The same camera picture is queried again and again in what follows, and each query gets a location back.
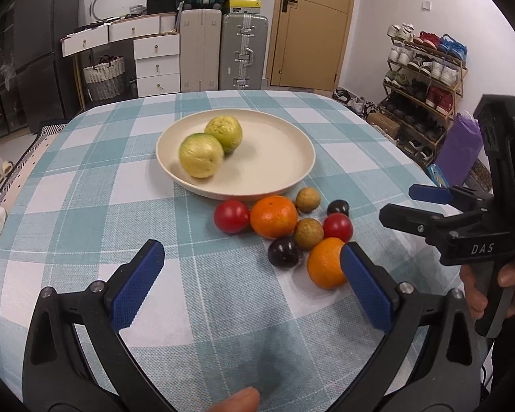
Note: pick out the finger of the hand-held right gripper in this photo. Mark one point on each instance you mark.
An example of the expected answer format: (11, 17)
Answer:
(431, 194)
(405, 219)

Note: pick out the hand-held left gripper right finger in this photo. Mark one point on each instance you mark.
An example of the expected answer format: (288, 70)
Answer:
(367, 287)

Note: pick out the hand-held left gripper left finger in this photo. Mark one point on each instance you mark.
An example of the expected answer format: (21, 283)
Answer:
(137, 285)

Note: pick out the orange tangerine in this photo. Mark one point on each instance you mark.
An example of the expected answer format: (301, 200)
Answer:
(274, 216)
(325, 264)

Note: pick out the red cherry tomato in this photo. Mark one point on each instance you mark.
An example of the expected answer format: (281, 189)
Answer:
(231, 216)
(338, 227)

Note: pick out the dark purple plum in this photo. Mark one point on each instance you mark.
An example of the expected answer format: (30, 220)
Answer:
(338, 207)
(284, 252)

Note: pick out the brown longan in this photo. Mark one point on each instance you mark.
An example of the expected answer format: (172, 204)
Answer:
(307, 200)
(308, 234)

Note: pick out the cream round plate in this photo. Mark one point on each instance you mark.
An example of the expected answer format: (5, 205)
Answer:
(266, 154)

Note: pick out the person's right forearm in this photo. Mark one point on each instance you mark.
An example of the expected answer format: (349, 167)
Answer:
(513, 369)

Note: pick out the person's right hand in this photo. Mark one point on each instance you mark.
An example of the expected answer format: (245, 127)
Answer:
(472, 289)

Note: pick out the person's left hand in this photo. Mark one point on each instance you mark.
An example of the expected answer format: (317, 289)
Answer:
(236, 401)

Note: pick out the blue packet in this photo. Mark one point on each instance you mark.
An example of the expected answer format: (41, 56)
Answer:
(437, 176)

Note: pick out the purple bag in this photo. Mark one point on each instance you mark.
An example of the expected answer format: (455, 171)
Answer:
(459, 150)

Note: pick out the cardboard box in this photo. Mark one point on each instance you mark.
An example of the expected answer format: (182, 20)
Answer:
(384, 124)

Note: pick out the shoe rack with shoes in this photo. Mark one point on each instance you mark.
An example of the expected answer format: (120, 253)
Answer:
(437, 96)

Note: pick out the wooden shoe rack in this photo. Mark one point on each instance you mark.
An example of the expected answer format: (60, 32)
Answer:
(457, 77)

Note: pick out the pile of white sneakers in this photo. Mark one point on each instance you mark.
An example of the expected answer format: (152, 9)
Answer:
(352, 101)

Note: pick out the green-topped yellow guava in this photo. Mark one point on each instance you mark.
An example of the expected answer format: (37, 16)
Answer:
(201, 156)

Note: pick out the black white striped mat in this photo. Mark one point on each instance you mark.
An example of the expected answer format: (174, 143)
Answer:
(34, 146)

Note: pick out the beige slippers pair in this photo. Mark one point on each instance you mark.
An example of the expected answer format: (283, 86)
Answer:
(2, 172)

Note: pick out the wooden door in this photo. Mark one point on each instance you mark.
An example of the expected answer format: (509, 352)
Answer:
(313, 30)

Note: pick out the woven grey white basket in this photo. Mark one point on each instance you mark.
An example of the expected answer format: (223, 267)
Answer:
(104, 79)

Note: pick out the white drawer cabinet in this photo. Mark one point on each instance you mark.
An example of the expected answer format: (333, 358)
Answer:
(156, 62)

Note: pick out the silver suitcase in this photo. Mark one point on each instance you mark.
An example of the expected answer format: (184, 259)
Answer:
(243, 51)

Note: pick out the beige suitcase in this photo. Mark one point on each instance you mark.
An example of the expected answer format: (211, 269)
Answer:
(199, 51)

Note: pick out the dark glass door cabinet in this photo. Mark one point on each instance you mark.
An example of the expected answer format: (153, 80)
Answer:
(2, 73)

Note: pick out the dark grey refrigerator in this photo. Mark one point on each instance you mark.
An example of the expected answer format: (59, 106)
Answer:
(47, 47)

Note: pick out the white ribbed bin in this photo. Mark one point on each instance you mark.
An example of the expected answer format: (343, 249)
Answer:
(168, 23)

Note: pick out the yellow black shoe box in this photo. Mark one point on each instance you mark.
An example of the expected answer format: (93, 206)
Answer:
(242, 7)

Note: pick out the black storage box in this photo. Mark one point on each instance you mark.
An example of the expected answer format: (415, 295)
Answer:
(163, 4)

